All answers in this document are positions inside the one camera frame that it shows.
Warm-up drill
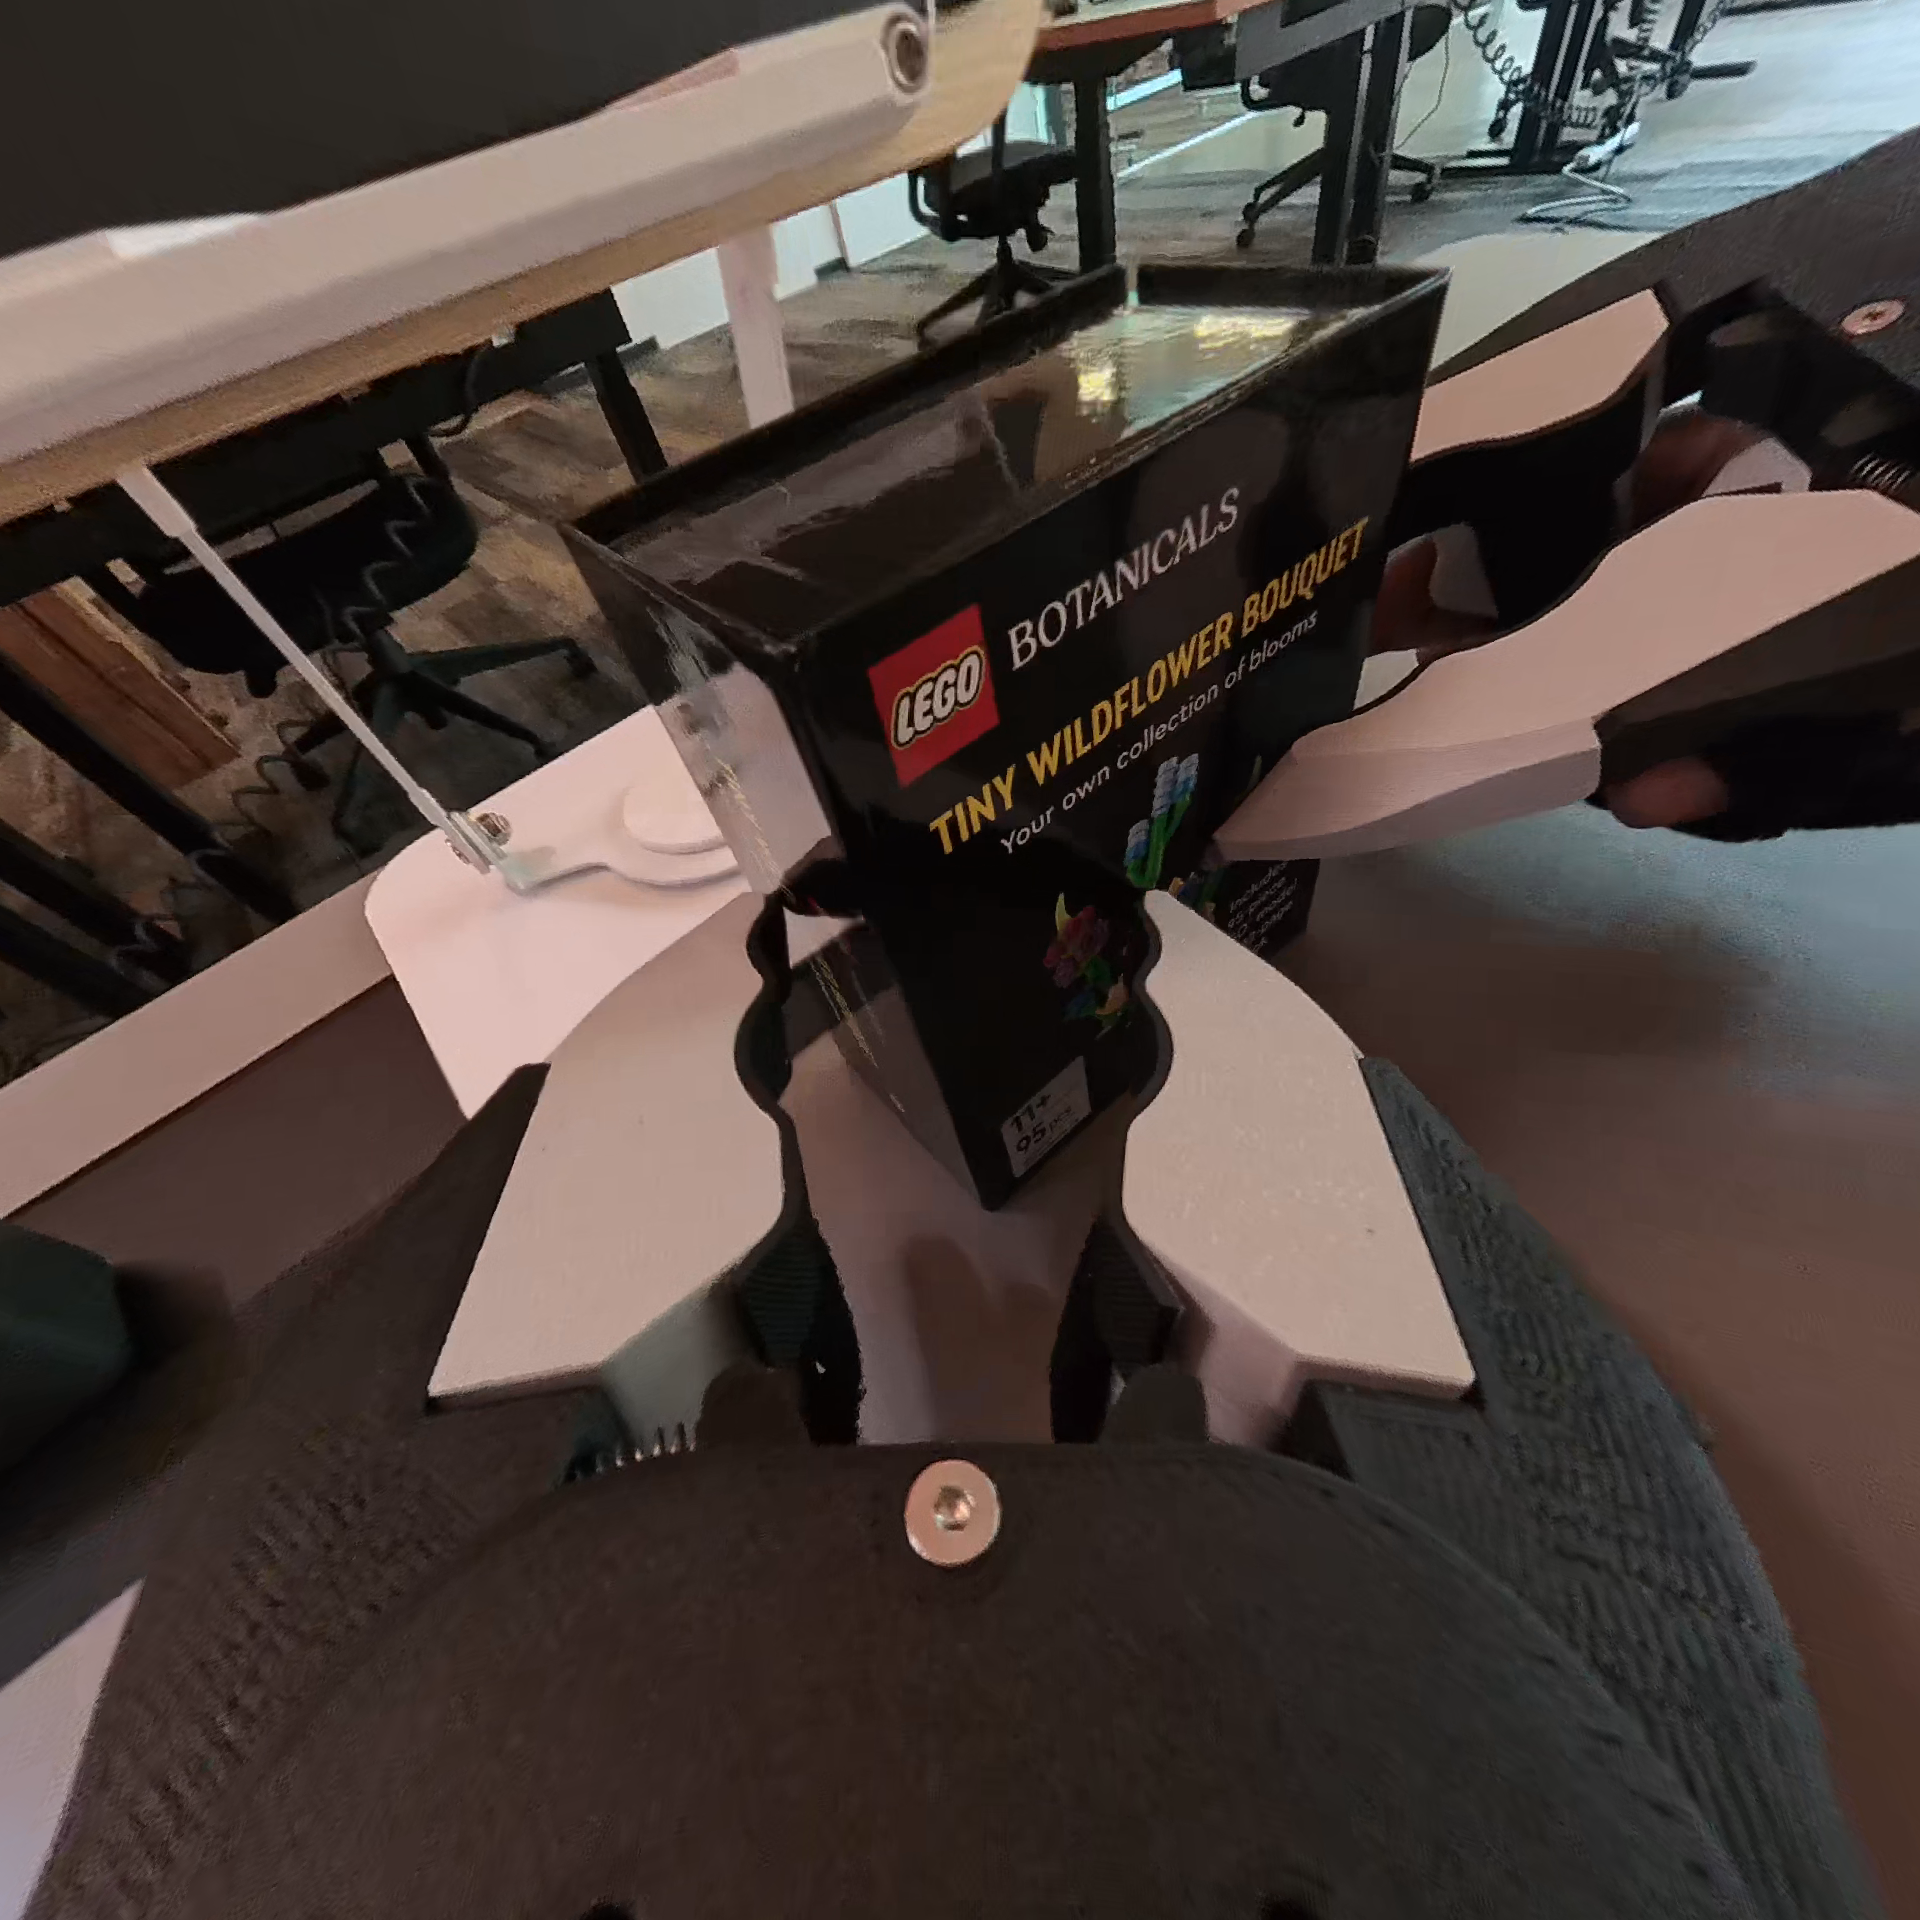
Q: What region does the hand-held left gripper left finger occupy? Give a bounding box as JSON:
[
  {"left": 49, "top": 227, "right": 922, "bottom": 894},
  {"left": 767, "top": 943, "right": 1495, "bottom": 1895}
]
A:
[{"left": 431, "top": 886, "right": 873, "bottom": 1443}]

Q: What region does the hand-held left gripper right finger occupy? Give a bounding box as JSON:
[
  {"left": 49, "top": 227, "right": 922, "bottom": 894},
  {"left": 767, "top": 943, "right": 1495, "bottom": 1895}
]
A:
[{"left": 1052, "top": 891, "right": 1480, "bottom": 1443}]

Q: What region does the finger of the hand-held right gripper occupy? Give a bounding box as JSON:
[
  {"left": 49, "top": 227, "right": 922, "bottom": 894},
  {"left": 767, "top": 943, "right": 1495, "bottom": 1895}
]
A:
[
  {"left": 1377, "top": 293, "right": 1682, "bottom": 646},
  {"left": 1216, "top": 488, "right": 1920, "bottom": 863}
]

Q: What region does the black glossy cardboard box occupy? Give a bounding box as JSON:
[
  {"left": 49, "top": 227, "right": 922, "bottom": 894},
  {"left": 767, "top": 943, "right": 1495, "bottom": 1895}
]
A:
[{"left": 571, "top": 264, "right": 1449, "bottom": 1210}]

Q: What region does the grey desk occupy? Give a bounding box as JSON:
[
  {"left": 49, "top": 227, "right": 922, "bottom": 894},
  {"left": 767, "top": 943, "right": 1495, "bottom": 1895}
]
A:
[{"left": 0, "top": 646, "right": 1920, "bottom": 1920}]

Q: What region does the person's right hand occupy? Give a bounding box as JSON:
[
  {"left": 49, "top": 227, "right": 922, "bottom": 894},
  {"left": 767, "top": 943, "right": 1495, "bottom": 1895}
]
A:
[{"left": 1608, "top": 707, "right": 1920, "bottom": 842}]

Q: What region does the wooden table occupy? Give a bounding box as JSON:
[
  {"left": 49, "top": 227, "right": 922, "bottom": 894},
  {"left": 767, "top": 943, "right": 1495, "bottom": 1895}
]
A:
[{"left": 1036, "top": 0, "right": 1412, "bottom": 264}]

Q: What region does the black office chair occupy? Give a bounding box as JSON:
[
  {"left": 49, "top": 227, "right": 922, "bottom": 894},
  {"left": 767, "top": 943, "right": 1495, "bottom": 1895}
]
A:
[
  {"left": 121, "top": 360, "right": 601, "bottom": 842},
  {"left": 909, "top": 135, "right": 1081, "bottom": 332}
]

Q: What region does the black board on white stand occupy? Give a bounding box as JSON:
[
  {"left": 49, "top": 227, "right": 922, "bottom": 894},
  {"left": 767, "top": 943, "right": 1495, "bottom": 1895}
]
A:
[{"left": 0, "top": 0, "right": 1052, "bottom": 1114}]

